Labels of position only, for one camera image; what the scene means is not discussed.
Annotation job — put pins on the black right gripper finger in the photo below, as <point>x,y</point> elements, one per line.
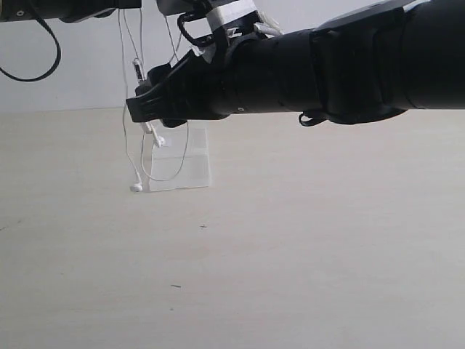
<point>147,105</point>
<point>154,76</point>

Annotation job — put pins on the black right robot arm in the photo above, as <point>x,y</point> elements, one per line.
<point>368,65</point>

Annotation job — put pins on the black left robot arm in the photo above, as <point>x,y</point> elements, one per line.
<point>68,11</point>

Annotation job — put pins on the clear plastic hinged case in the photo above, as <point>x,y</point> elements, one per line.
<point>182,162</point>

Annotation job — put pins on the white wired earphones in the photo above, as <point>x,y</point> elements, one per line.
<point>147,128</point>

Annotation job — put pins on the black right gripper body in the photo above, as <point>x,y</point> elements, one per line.
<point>200,87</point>

